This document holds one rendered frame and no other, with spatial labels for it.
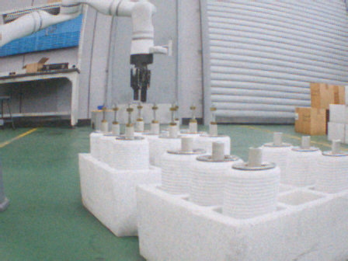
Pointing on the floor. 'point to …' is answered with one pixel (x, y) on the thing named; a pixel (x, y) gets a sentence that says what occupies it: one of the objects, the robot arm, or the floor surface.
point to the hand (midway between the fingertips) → (140, 98)
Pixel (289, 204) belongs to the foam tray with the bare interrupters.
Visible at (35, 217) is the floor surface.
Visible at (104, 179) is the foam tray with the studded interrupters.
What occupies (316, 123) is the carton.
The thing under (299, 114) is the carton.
